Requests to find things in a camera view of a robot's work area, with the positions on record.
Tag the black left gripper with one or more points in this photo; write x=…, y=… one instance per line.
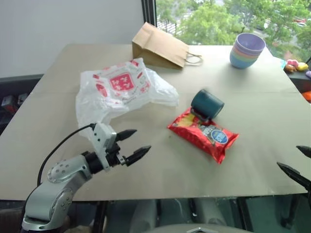
x=114, y=155

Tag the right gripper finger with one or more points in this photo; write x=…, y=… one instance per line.
x=295, y=174
x=306, y=151

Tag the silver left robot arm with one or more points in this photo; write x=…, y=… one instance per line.
x=60, y=171

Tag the black table leg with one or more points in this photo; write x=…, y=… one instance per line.
x=100, y=216
x=290, y=211

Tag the orange toy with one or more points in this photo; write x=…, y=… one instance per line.
x=308, y=96

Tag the white red-printed plastic bag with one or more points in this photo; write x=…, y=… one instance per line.
x=119, y=83

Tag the red snack packet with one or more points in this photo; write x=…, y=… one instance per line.
x=206, y=138

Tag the purple toy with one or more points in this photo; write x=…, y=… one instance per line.
x=308, y=74

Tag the dark teal mug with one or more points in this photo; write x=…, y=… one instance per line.
x=209, y=104

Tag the brown paper bag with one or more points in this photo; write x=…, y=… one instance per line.
x=158, y=46

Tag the green plastic bowl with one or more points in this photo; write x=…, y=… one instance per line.
x=255, y=59

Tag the grey rounded shape with chevron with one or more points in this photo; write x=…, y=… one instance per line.
x=199, y=229

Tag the pink plastic bowl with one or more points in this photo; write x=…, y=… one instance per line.
x=259, y=54

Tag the blue plastic bowl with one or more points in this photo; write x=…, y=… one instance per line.
x=243, y=63

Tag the dark side shelf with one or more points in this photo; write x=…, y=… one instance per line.
x=14, y=119

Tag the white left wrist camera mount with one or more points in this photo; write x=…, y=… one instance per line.
x=102, y=140

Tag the black window frame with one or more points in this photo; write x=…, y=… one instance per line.
x=148, y=12

